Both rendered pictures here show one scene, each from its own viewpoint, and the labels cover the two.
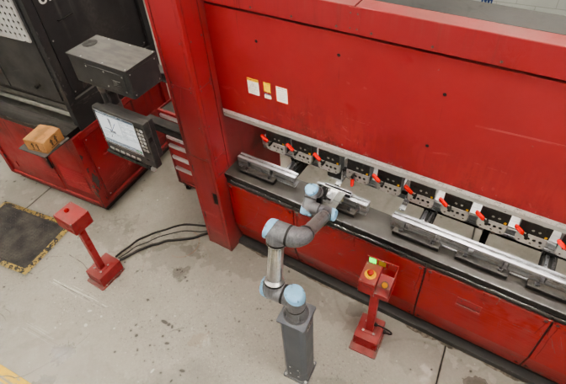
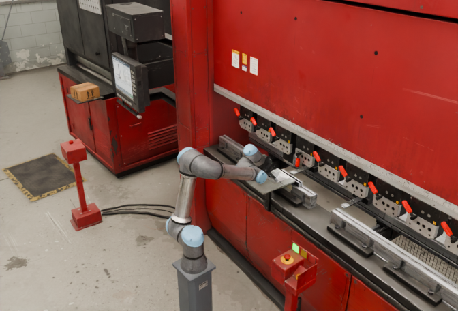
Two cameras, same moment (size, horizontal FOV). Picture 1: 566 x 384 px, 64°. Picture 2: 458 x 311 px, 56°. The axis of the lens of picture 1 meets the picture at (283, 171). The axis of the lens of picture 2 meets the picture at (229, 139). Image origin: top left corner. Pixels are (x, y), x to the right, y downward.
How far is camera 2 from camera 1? 1.18 m
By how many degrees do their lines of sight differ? 25
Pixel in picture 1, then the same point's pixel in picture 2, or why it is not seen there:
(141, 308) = (95, 254)
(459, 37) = not seen: outside the picture
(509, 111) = (433, 68)
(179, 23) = not seen: outside the picture
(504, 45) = not seen: outside the picture
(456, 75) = (385, 29)
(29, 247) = (47, 185)
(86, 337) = (41, 258)
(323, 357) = not seen: outside the picture
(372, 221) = (313, 215)
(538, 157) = not seen: outside the picture
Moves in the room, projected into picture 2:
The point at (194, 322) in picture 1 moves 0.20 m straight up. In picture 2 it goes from (129, 281) to (127, 261)
